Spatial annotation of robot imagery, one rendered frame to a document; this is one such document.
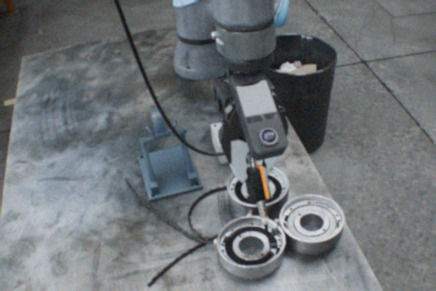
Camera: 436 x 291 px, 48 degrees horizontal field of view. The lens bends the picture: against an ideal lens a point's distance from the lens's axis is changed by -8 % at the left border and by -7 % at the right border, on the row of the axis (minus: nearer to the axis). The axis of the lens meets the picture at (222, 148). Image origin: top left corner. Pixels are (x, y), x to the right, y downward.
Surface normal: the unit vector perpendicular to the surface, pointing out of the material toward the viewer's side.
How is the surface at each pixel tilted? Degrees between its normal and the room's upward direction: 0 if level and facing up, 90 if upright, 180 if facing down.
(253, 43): 90
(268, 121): 31
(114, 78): 0
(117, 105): 0
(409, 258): 0
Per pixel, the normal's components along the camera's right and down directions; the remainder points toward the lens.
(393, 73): -0.06, -0.77
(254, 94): 0.09, -0.35
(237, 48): -0.26, 0.63
